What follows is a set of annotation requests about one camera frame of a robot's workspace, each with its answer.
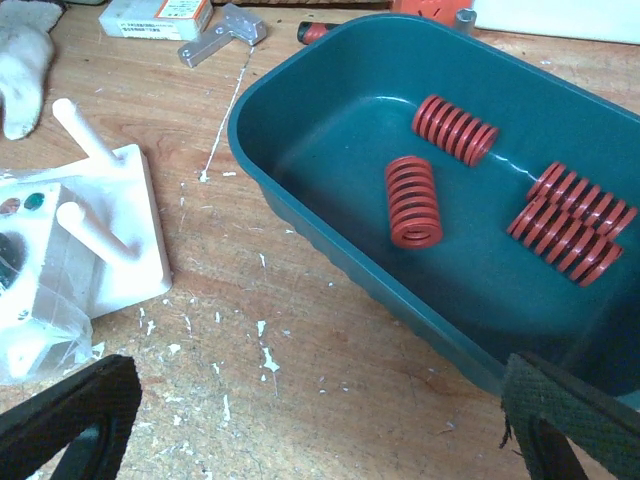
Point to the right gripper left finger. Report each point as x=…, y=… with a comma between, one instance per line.
x=89, y=416

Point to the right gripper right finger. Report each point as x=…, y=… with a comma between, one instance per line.
x=546, y=409

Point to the red spring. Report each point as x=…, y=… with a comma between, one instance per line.
x=564, y=242
x=453, y=130
x=414, y=214
x=583, y=200

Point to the white peg base plate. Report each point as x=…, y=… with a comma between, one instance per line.
x=106, y=252

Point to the white control box with knob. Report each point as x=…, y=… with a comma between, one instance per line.
x=27, y=218

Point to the white work glove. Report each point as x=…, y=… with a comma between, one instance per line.
x=27, y=51

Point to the teal plastic tray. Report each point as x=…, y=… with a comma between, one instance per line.
x=317, y=132

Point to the white plastic toolbox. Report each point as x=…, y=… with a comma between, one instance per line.
x=605, y=20

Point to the small white cardboard box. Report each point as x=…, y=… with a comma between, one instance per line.
x=177, y=20

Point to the red small box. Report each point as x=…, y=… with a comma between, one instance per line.
x=442, y=10

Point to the metal L bracket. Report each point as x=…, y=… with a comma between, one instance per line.
x=237, y=23

